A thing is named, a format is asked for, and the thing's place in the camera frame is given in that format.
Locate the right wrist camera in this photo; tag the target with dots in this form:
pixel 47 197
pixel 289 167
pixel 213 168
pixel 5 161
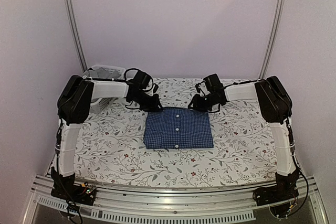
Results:
pixel 198 87

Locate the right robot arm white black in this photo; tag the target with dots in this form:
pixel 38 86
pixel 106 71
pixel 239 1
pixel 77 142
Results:
pixel 276 108

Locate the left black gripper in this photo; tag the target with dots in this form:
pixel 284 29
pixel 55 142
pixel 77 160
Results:
pixel 155 106

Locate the left aluminium corner post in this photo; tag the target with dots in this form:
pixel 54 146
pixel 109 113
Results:
pixel 75 34

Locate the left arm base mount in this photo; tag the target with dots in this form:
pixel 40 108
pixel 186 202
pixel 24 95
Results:
pixel 83 194

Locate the right aluminium corner post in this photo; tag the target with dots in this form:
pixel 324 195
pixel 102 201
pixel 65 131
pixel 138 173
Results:
pixel 272 38

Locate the grey folded shirt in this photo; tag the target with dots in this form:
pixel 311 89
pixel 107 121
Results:
pixel 98 73

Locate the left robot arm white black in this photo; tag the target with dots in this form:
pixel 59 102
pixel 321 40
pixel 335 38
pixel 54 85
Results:
pixel 74 106

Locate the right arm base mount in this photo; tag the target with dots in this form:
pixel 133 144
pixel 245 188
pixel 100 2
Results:
pixel 279 192

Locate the floral patterned table mat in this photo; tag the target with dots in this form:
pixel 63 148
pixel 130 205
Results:
pixel 110 149

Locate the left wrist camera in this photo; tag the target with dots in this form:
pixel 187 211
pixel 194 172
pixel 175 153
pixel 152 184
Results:
pixel 154 89

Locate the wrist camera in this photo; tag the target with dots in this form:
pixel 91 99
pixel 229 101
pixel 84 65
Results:
pixel 154 89
pixel 198 87

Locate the aluminium corner post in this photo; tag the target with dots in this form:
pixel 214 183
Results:
pixel 272 38
pixel 75 34

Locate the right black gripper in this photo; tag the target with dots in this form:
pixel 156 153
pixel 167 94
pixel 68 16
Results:
pixel 197 104

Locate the aluminium front rail frame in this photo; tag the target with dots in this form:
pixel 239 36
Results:
pixel 233 204

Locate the blue plaid long sleeve shirt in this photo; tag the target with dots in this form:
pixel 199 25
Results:
pixel 177 128

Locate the white plastic basket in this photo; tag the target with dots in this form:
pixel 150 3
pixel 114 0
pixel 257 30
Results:
pixel 106 89

